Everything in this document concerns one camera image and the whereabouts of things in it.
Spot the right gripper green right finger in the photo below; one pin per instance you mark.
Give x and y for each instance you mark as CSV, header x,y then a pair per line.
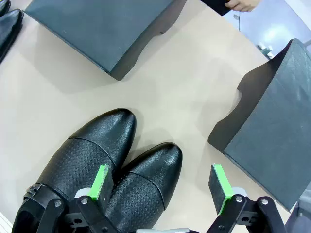
x,y
218,189

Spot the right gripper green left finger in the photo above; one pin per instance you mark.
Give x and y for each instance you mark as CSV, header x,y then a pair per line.
x,y
100,184

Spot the black perforated buckle shoe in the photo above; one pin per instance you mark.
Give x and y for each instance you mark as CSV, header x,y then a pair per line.
x,y
150,179
97,143

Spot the black shoe stand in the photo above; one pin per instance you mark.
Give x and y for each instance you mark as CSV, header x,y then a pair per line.
x,y
272,136
97,29

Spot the person's left hand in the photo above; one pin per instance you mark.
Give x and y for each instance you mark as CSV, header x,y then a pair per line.
x,y
243,5

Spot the black pointed ankle shoe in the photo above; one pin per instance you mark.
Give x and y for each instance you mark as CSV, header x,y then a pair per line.
x,y
9,34
3,6

